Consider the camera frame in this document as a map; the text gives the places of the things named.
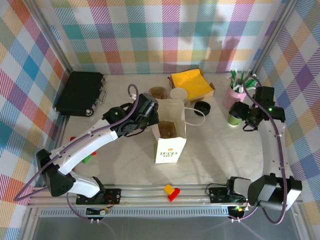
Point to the green white paper cup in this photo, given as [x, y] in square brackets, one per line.
[178, 93]
[234, 121]

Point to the white paper takeout bag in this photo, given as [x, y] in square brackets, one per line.
[170, 152]

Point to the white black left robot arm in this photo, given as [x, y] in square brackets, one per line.
[82, 150]

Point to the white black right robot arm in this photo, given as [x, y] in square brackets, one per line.
[272, 150]

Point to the pink straw holder cup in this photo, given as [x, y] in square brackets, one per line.
[231, 96]

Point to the green white wrapped straw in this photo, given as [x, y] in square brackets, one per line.
[239, 88]
[242, 77]
[233, 76]
[253, 82]
[250, 74]

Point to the black cup lid stack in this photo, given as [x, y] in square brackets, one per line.
[202, 108]

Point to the yellow napkins in box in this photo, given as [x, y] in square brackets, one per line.
[202, 96]

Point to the black carrying case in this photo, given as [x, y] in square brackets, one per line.
[77, 92]

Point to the green toy brick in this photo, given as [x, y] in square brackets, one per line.
[87, 160]

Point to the yellow toy brick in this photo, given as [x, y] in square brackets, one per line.
[168, 188]

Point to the large red toy brick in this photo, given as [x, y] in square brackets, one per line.
[173, 195]

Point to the small electronics board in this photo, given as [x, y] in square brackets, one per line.
[102, 212]
[238, 209]

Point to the aluminium frame post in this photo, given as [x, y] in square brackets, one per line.
[55, 42]
[273, 37]

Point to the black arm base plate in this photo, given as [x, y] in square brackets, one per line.
[217, 195]
[113, 196]

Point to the long aluminium base rail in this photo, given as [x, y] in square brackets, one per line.
[145, 197]

